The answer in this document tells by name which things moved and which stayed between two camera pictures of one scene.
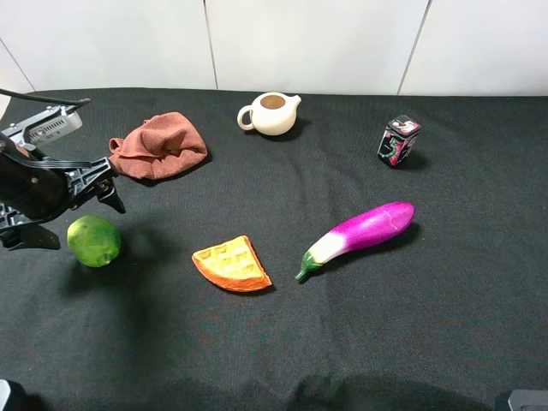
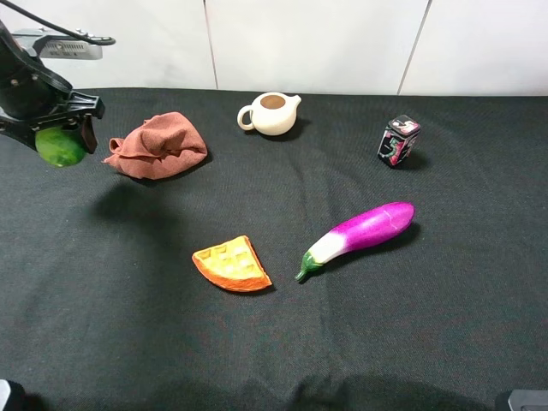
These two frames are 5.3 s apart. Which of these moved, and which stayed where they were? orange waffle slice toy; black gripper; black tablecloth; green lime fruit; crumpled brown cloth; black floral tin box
Moved: black gripper; green lime fruit
Stayed: black floral tin box; black tablecloth; crumpled brown cloth; orange waffle slice toy
